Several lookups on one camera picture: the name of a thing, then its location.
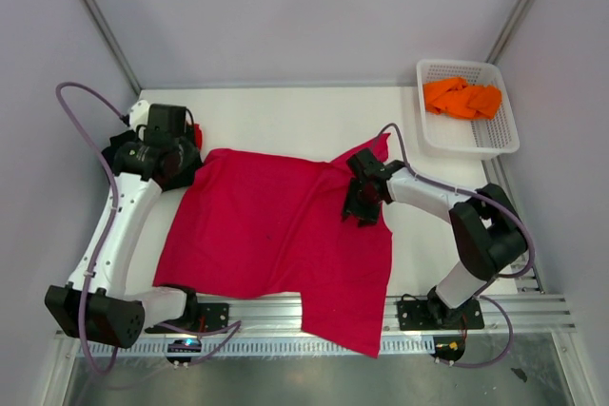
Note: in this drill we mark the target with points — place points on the black folded t shirt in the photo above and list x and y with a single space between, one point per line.
119 156

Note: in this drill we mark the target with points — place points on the magenta t shirt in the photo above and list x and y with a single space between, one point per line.
255 224

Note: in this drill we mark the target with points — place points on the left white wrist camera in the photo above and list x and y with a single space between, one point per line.
137 114

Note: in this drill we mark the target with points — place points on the aluminium front rail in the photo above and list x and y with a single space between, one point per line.
121 322

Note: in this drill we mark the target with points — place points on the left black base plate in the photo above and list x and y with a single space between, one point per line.
200 318

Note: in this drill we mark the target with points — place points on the right black controller board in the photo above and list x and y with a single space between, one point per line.
448 349

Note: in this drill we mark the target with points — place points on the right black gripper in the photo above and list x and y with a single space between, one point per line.
366 216

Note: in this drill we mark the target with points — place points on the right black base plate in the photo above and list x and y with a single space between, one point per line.
422 314

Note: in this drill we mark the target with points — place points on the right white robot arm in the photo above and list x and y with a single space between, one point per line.
488 234

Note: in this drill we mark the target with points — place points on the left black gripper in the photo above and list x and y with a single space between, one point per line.
189 155

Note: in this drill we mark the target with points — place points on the black controller board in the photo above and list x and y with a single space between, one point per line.
183 350
448 349

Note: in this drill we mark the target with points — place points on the red folded t shirt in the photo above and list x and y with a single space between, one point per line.
197 135

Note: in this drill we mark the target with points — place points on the aluminium side rail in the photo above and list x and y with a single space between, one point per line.
496 172

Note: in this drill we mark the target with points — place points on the left black controller board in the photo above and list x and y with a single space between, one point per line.
183 350

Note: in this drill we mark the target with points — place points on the orange t shirt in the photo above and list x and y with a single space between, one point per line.
455 98

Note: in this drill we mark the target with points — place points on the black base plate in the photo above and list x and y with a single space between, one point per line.
200 318
422 314

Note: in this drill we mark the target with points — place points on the white perforated plastic basket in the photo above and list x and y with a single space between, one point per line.
442 136

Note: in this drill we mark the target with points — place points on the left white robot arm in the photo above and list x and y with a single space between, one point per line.
104 267

